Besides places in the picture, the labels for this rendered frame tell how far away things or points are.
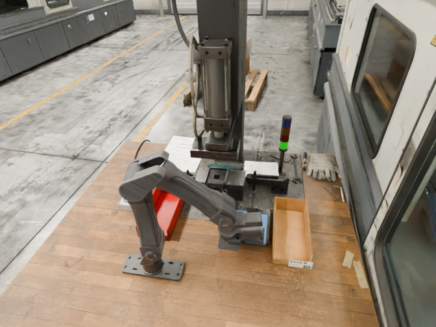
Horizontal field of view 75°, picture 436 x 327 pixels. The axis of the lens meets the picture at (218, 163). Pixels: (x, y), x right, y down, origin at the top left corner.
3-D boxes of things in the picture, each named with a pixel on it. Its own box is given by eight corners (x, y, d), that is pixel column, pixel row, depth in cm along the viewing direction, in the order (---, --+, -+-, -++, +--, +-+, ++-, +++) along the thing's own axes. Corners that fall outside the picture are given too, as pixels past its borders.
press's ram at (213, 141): (190, 165, 109) (181, 92, 91) (204, 130, 129) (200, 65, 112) (237, 169, 106) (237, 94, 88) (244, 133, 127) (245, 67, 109)
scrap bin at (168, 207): (138, 237, 104) (135, 226, 101) (160, 191, 124) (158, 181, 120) (169, 241, 102) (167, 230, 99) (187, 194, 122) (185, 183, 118)
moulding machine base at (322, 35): (306, 20, 819) (312, -20, 760) (343, 21, 799) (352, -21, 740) (309, 101, 395) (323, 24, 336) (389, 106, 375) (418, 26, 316)
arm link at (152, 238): (166, 242, 91) (148, 161, 72) (163, 261, 86) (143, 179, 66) (147, 242, 91) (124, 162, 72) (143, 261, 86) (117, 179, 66)
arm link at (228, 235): (241, 220, 87) (241, 215, 80) (242, 239, 84) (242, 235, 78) (218, 222, 87) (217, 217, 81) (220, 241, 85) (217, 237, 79)
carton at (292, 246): (271, 265, 94) (273, 250, 90) (273, 210, 114) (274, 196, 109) (311, 270, 92) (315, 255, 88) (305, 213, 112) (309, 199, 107)
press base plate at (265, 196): (142, 217, 116) (141, 212, 114) (176, 148, 155) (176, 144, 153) (305, 236, 106) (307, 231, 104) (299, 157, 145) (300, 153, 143)
